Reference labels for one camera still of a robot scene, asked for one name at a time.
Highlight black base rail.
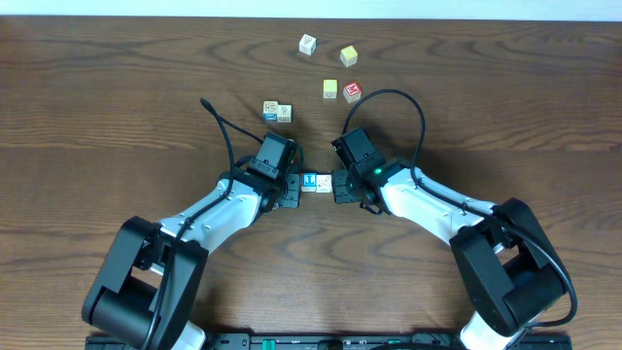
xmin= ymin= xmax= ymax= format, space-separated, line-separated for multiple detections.
xmin=85 ymin=332 xmax=573 ymax=350

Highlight red M block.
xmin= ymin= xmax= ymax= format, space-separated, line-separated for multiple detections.
xmin=343 ymin=82 xmax=363 ymax=103

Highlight blue J block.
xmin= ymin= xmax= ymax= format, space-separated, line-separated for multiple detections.
xmin=301 ymin=173 xmax=317 ymax=193

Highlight white block top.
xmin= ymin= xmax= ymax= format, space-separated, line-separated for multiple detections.
xmin=298 ymin=34 xmax=317 ymax=55

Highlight white block blue picture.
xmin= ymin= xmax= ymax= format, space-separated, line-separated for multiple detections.
xmin=262 ymin=100 xmax=279 ymax=121

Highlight yellow-green block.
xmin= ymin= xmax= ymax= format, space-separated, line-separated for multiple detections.
xmin=323 ymin=79 xmax=338 ymax=99

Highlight right camera cable black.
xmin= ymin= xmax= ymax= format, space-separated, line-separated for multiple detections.
xmin=341 ymin=88 xmax=578 ymax=349

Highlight left camera cable black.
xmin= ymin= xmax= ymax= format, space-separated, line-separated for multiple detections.
xmin=140 ymin=97 xmax=263 ymax=350

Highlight yellow block top right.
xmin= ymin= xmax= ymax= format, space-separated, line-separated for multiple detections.
xmin=340 ymin=46 xmax=359 ymax=67

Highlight white block black text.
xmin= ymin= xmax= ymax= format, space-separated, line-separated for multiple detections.
xmin=277 ymin=104 xmax=293 ymax=123

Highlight camera cable black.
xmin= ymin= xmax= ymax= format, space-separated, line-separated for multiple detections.
xmin=341 ymin=88 xmax=578 ymax=349
xmin=140 ymin=97 xmax=263 ymax=350

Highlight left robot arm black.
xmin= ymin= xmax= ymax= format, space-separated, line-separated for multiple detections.
xmin=82 ymin=133 xmax=300 ymax=350

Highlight white block red dots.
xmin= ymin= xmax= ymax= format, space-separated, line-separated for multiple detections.
xmin=316 ymin=174 xmax=332 ymax=193

